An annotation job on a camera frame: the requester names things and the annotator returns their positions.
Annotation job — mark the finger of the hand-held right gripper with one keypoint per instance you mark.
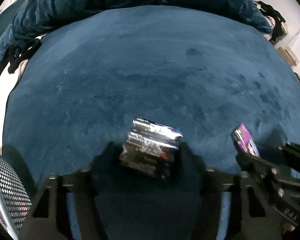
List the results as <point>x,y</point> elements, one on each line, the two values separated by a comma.
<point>252,163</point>
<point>296,156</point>

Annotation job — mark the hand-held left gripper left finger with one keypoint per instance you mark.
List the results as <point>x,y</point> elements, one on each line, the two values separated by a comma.
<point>107,157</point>

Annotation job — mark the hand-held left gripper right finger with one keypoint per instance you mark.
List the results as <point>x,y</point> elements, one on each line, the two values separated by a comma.
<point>190,161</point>

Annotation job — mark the purple patterned plastic case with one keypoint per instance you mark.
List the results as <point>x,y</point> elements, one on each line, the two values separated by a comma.
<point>245,137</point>

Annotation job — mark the shrink-wrapped battery pack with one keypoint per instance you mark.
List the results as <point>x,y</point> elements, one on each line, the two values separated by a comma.
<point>150,145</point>

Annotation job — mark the pale blue plastic mesh basket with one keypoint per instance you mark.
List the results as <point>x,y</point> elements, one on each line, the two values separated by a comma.
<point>12,192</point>

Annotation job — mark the pile of clothes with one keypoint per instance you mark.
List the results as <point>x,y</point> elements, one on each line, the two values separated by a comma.
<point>277,22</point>

